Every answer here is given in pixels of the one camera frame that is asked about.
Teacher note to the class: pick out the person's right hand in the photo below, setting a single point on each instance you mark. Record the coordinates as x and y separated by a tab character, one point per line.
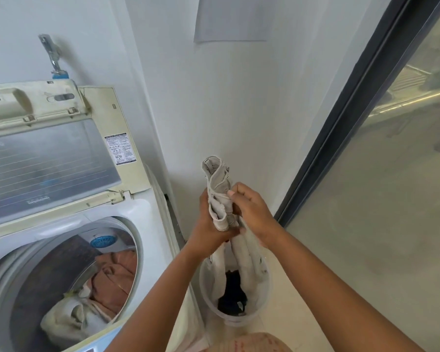
256	212

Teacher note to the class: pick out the person's left hand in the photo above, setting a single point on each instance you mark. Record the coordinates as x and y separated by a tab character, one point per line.
205	234

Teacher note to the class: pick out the light beige jeans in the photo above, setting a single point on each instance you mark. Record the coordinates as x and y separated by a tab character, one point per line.
218	183

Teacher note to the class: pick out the cream blue washing machine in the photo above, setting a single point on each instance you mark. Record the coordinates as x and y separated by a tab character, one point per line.
154	223

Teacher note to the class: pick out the dark navy garment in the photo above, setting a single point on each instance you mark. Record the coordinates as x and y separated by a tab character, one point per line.
233	293

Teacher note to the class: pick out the orange white clothes item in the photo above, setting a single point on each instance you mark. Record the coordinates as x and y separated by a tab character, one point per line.
113	282

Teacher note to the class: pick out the cream washing machine lid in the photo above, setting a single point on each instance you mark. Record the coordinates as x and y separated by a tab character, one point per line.
51	161

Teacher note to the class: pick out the person's right forearm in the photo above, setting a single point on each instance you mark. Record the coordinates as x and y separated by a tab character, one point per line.
337	296

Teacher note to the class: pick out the person's left forearm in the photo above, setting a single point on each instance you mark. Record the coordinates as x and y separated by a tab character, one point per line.
157	307

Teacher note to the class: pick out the translucent plastic laundry basket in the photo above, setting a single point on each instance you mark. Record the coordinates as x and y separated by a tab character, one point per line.
205	285

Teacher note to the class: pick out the white paper notice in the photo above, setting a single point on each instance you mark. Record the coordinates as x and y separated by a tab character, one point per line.
234	21

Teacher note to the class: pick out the metal water tap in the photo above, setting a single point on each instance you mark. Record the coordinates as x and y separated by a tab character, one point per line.
50	51

